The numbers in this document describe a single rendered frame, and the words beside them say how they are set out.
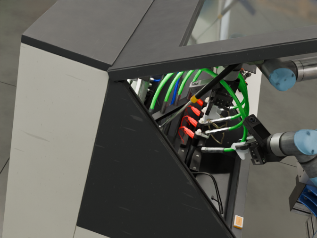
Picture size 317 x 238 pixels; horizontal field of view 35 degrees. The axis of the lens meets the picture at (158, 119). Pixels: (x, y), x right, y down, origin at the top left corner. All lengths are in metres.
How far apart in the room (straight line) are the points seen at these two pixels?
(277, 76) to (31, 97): 0.79
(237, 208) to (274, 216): 1.52
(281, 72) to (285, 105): 2.97
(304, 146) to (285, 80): 0.26
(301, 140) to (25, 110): 0.86
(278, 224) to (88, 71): 2.22
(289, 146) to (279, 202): 2.06
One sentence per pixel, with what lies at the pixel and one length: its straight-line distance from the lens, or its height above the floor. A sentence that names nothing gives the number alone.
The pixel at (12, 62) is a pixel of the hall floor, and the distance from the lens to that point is 4.18.
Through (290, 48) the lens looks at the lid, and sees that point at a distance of 1.34.
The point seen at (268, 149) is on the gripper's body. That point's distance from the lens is 1.63.
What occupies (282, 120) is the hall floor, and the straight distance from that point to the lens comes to 4.42.
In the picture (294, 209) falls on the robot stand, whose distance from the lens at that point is 2.43.
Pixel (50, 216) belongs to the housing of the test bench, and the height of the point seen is 0.79.
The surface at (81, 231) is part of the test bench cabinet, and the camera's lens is 1.94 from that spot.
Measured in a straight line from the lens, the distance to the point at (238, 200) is 2.00.
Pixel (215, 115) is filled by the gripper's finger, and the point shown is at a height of 1.24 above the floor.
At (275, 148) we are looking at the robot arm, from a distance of 1.61.
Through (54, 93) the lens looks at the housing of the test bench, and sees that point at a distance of 1.59.
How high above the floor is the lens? 2.26
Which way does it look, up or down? 36 degrees down
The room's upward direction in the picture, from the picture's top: 17 degrees clockwise
